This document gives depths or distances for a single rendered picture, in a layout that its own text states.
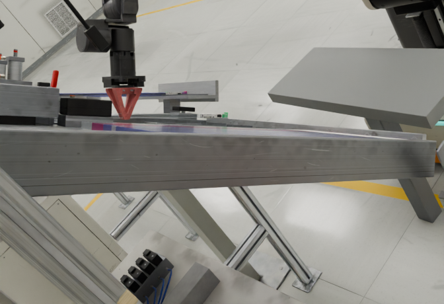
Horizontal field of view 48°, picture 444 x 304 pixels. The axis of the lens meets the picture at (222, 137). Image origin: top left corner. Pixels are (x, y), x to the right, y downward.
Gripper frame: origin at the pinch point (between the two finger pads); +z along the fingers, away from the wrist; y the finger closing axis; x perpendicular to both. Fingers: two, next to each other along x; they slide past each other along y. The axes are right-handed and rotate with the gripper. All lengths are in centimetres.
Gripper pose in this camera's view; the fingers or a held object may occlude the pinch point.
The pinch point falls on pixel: (125, 115)
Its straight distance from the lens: 117.8
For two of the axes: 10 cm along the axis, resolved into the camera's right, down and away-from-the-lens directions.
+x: 8.1, -0.8, 5.9
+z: 0.2, 9.9, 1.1
